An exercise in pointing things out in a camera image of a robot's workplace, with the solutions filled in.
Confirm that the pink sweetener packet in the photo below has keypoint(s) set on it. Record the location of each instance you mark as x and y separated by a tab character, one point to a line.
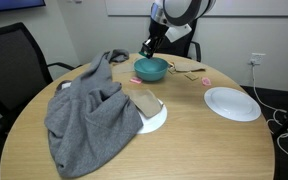
206	81

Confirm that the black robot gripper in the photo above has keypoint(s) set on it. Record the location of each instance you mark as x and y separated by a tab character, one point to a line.
151	44

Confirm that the brown sugar packet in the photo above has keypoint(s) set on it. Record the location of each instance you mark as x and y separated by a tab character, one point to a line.
191	76

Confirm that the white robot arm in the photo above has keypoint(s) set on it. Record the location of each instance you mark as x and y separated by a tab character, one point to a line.
172	23

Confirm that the brown napkin on small plate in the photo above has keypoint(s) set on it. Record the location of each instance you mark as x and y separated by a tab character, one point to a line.
146	102

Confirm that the white wall outlet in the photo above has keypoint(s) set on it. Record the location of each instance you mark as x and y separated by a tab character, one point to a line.
256	58

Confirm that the black office chair by door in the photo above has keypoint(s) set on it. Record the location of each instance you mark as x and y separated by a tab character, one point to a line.
179	47

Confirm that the black office chair near wall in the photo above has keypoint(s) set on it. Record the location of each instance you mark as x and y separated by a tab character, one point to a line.
23	72

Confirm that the teal marker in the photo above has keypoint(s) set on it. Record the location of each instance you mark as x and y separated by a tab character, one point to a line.
148	56

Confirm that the grey sweatshirt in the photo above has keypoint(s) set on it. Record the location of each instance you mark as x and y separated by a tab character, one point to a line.
89	119

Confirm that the large brown paper napkin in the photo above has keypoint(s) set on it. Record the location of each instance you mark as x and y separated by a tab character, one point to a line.
187	67

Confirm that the large white plate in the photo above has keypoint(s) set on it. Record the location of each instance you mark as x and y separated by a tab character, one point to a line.
232	104

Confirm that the teal plastic bowl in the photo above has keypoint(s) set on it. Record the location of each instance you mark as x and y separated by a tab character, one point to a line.
152	69

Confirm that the small white plate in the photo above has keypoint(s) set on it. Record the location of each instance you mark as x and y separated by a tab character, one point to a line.
153	123

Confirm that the wall screen blue edge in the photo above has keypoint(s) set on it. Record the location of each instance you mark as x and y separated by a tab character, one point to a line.
6	5

